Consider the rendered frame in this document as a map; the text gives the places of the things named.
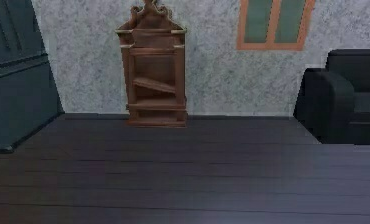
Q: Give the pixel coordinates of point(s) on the orange framed window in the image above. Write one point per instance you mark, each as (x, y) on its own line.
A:
(272, 23)

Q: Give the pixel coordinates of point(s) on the brown carved wooden shelf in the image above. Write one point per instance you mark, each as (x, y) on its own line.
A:
(153, 43)

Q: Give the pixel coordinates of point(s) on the black sofa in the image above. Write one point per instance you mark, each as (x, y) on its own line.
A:
(333, 103)

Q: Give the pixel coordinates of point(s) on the dark teal cupboard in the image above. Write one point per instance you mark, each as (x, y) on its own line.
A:
(19, 93)

